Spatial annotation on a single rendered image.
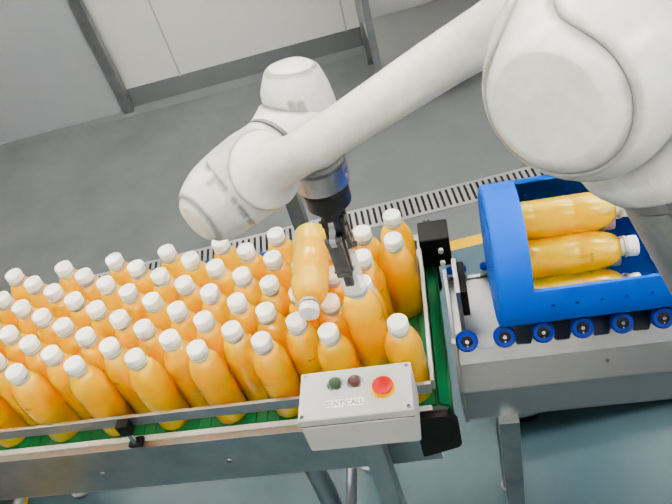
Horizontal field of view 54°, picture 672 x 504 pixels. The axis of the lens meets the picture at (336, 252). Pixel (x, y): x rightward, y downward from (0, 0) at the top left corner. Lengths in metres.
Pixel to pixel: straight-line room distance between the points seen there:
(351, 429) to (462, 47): 0.70
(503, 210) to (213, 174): 0.59
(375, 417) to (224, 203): 0.49
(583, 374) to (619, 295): 0.24
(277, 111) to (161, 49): 3.76
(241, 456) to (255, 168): 0.84
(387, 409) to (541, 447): 1.26
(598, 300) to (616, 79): 0.92
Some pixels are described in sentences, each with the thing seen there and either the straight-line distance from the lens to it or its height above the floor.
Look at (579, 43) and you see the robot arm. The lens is 0.40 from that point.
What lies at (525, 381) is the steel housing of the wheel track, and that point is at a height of 0.85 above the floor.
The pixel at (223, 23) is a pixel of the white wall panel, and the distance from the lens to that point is 4.58.
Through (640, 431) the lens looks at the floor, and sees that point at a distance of 2.42.
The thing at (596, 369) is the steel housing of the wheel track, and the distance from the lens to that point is 1.47.
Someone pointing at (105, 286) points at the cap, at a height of 1.12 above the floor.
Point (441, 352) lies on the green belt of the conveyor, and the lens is 1.46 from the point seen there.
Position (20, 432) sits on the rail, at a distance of 1.63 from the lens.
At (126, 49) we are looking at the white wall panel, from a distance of 4.71.
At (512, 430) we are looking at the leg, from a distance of 1.70.
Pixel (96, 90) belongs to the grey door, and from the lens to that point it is 4.83.
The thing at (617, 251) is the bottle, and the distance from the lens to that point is 1.31.
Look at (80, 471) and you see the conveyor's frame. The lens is 1.68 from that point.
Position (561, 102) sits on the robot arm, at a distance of 0.41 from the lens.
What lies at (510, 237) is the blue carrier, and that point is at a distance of 1.22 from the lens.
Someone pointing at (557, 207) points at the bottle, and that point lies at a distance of 1.29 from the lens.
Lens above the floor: 2.05
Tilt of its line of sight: 42 degrees down
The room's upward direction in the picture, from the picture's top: 17 degrees counter-clockwise
